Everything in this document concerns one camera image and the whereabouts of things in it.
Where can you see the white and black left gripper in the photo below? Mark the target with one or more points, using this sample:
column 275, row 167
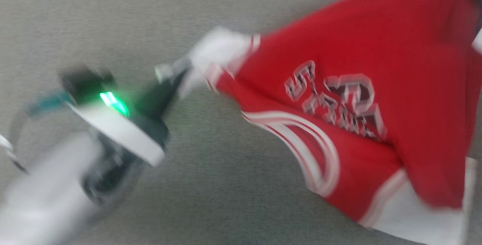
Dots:
column 120, row 132

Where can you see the red and white basketball jersey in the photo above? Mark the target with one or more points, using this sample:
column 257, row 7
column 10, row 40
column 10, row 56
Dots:
column 376, row 30

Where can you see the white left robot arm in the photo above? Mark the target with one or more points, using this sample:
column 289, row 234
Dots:
column 45, row 200

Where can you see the grey fabric sofa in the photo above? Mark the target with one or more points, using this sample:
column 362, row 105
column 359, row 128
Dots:
column 226, row 200

